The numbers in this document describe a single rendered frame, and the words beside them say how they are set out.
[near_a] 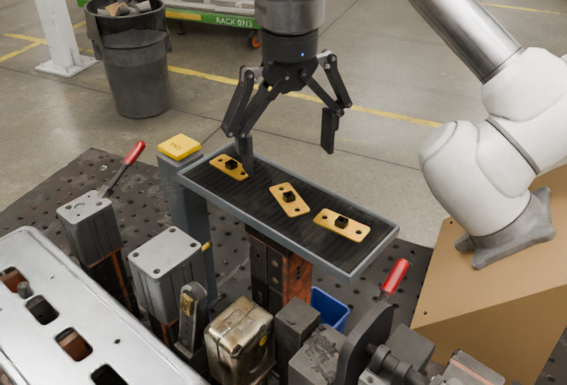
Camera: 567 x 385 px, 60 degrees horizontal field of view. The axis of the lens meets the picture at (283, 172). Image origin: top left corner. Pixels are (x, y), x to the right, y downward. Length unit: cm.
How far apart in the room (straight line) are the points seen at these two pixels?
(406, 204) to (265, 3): 215
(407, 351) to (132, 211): 109
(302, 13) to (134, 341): 56
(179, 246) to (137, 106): 263
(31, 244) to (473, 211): 88
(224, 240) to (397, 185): 157
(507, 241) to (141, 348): 73
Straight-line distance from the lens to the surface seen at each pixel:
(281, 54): 64
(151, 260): 81
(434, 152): 103
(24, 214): 167
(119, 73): 332
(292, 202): 80
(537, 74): 105
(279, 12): 61
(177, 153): 94
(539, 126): 105
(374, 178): 282
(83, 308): 92
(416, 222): 258
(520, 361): 114
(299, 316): 73
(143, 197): 160
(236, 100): 67
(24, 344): 91
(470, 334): 110
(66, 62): 435
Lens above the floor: 168
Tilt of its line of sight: 36 degrees down
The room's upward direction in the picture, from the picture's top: straight up
